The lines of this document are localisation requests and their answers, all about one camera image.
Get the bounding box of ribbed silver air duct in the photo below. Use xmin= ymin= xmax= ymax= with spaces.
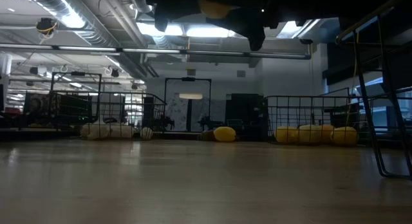
xmin=27 ymin=0 xmax=120 ymax=48

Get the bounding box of yellow black ceiling reel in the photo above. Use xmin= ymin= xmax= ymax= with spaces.
xmin=35 ymin=17 xmax=59 ymax=37

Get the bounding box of small white garlic bulb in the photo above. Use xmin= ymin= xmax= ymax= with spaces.
xmin=80 ymin=124 xmax=111 ymax=141

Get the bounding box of black wall panel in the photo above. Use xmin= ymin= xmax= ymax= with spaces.
xmin=326 ymin=42 xmax=360 ymax=86

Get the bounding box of black cabinet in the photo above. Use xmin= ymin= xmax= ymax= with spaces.
xmin=225 ymin=93 xmax=265 ymax=135

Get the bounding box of ceiling light panel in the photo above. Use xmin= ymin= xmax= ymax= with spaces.
xmin=185 ymin=26 xmax=239 ymax=39
xmin=136 ymin=22 xmax=185 ymax=37
xmin=276 ymin=19 xmax=322 ymax=39

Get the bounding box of small black background robot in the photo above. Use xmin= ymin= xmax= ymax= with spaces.
xmin=156 ymin=115 xmax=176 ymax=132
xmin=197 ymin=116 xmax=225 ymax=132

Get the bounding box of orange citrus fruit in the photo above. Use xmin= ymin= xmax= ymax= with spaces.
xmin=321 ymin=124 xmax=335 ymax=144

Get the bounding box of pale yellow lemon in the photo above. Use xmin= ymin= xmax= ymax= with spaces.
xmin=297 ymin=124 xmax=323 ymax=144

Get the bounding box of red chili pepper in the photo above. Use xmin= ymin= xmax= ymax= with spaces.
xmin=200 ymin=129 xmax=216 ymax=142

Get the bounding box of long ceiling light rail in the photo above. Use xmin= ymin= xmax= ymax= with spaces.
xmin=0 ymin=42 xmax=312 ymax=60

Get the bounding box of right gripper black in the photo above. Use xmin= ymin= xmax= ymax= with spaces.
xmin=205 ymin=0 xmax=342 ymax=51

